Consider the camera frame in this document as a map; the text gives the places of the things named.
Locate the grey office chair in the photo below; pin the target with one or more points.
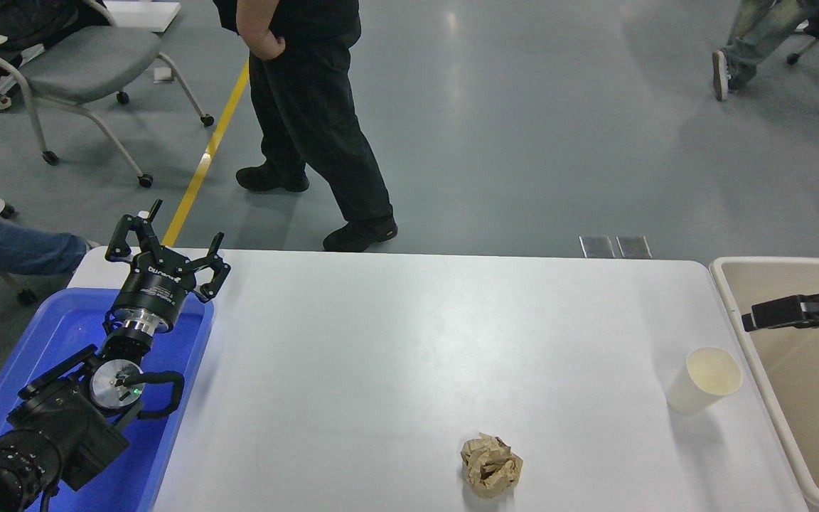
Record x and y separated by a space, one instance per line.
89 64

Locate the black garment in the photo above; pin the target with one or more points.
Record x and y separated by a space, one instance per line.
11 14

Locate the blue plastic tray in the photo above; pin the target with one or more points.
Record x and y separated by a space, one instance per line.
175 370

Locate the person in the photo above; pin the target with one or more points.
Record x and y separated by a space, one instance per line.
18 249
751 43
317 114

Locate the white paper cup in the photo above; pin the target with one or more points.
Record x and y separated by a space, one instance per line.
694 391

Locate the small white floor box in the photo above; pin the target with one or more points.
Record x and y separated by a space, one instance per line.
163 75

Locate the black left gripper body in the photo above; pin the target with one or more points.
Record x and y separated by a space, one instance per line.
155 291

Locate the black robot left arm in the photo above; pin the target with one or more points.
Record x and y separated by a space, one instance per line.
57 430

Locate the large pale plastic bin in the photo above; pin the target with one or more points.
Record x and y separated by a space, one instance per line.
807 398

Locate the silver floor plate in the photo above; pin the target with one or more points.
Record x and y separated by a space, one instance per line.
634 247
597 247

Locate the crumpled tan paper ball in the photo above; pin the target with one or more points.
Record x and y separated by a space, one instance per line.
491 466

